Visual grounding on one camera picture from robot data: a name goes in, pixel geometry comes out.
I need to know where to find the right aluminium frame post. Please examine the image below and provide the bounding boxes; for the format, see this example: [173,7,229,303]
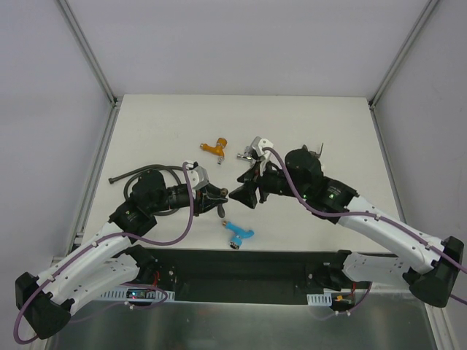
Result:
[368,0,441,109]

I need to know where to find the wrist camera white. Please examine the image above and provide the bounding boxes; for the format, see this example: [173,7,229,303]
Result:
[182,161,209,191]
[250,136,274,165]

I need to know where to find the aluminium frame post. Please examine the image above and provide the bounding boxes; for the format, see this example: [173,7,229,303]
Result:
[368,0,441,109]
[58,0,121,106]

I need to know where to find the blue plastic faucet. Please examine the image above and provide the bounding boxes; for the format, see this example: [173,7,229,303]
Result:
[223,221,255,250]

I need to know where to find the orange plastic faucet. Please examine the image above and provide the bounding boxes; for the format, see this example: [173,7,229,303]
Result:
[200,138,228,165]

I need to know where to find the dark metal lever faucet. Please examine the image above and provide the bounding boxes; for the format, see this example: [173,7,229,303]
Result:
[302,143,324,160]

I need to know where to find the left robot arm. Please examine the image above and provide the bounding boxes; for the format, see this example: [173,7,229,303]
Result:
[13,163,228,344]

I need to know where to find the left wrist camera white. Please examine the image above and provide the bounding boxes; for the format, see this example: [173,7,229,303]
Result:
[182,161,209,191]

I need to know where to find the chrome lever faucet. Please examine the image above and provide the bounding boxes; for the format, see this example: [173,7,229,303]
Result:
[236,145,256,163]

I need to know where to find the grey flexible hose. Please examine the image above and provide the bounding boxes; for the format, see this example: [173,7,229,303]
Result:
[108,163,190,217]

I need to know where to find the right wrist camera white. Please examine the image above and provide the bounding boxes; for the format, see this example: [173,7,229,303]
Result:
[250,136,274,165]

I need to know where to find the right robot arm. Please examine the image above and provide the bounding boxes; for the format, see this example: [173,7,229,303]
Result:
[229,147,466,308]

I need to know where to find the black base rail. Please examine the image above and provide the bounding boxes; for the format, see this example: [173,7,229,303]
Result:
[129,246,355,305]

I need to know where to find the left aluminium frame post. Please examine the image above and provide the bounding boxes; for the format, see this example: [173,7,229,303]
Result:
[58,0,121,106]

